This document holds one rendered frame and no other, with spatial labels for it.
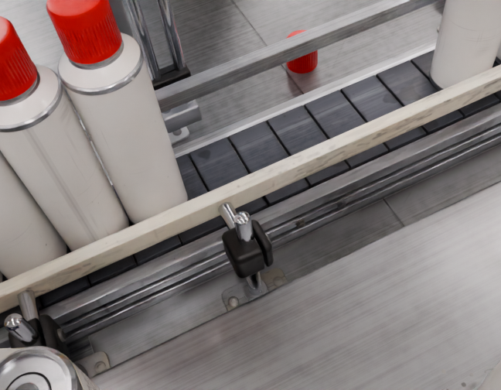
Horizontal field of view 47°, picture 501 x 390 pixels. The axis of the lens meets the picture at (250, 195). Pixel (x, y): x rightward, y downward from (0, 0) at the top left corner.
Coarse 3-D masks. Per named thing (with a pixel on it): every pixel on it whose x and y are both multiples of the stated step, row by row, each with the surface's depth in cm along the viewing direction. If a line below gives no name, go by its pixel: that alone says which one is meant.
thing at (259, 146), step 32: (416, 64) 55; (352, 96) 53; (384, 96) 53; (416, 96) 52; (256, 128) 52; (288, 128) 51; (320, 128) 52; (352, 128) 51; (416, 128) 50; (192, 160) 51; (224, 160) 50; (256, 160) 50; (352, 160) 49; (192, 192) 48; (288, 192) 48; (224, 224) 47; (128, 256) 45; (64, 288) 44; (0, 320) 43
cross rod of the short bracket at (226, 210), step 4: (224, 204) 44; (228, 204) 44; (232, 204) 44; (220, 208) 44; (224, 208) 44; (228, 208) 43; (232, 208) 44; (220, 212) 44; (224, 212) 43; (228, 212) 43; (232, 212) 43; (236, 212) 44; (224, 216) 43; (228, 216) 43; (232, 216) 43; (224, 220) 43; (228, 220) 43; (232, 220) 43; (228, 224) 43; (232, 224) 43; (228, 228) 43
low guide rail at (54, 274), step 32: (448, 96) 47; (480, 96) 49; (384, 128) 46; (288, 160) 45; (320, 160) 45; (224, 192) 44; (256, 192) 45; (160, 224) 43; (192, 224) 44; (64, 256) 42; (96, 256) 42; (0, 288) 41; (32, 288) 41
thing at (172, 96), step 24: (384, 0) 48; (408, 0) 47; (432, 0) 49; (336, 24) 46; (360, 24) 47; (264, 48) 46; (288, 48) 45; (312, 48) 46; (216, 72) 45; (240, 72) 45; (168, 96) 44; (192, 96) 45
